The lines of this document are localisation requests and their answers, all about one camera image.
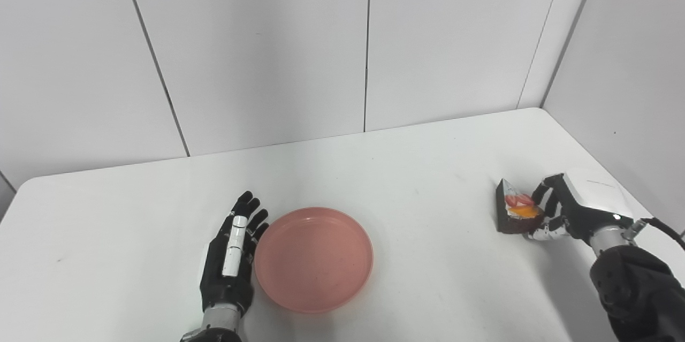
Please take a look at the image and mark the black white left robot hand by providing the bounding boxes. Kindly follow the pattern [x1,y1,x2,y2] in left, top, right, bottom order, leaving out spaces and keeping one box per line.
[200,191,270,317]

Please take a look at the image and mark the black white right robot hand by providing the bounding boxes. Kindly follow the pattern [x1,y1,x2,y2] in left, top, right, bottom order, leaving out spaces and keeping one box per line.
[527,169,635,241]

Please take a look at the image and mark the chocolate cake slice with fruit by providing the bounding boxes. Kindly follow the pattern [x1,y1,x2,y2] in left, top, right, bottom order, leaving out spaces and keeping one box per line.
[496,179,544,234]

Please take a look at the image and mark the pink round plate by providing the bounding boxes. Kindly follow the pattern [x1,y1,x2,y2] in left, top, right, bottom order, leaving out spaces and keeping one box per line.
[254,207,374,314]

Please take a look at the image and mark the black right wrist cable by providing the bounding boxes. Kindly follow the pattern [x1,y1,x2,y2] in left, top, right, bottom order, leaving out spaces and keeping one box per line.
[623,217,685,252]

